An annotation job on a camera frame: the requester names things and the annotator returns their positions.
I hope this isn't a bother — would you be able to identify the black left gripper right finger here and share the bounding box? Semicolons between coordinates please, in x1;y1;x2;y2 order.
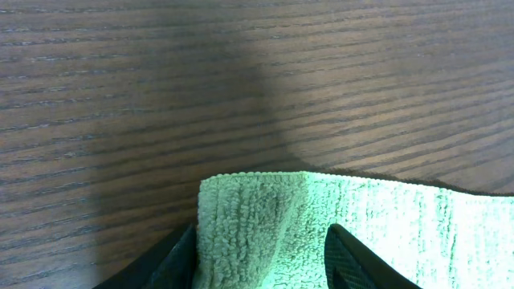
324;224;421;289

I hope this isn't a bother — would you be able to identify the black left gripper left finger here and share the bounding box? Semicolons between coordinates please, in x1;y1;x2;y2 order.
94;224;198;289

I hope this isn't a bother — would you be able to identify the green microfiber cloth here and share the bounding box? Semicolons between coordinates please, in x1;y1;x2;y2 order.
194;172;513;289

